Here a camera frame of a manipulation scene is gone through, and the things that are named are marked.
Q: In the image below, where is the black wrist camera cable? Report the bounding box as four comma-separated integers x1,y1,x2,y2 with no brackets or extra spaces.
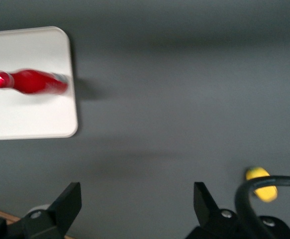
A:
235,175,290,239

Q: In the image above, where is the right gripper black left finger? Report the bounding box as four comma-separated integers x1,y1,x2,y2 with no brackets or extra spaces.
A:
7,182,82,239

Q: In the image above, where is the cream rectangular tray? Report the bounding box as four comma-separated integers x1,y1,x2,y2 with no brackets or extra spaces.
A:
0,26,79,141

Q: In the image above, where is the red coke bottle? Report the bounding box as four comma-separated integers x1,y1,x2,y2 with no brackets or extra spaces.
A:
0,69,69,96

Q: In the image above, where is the yellow lemon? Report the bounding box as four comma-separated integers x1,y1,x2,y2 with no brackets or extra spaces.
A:
245,167,278,203

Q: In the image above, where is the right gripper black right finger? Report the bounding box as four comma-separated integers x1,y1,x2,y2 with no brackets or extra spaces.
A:
184,182,246,239

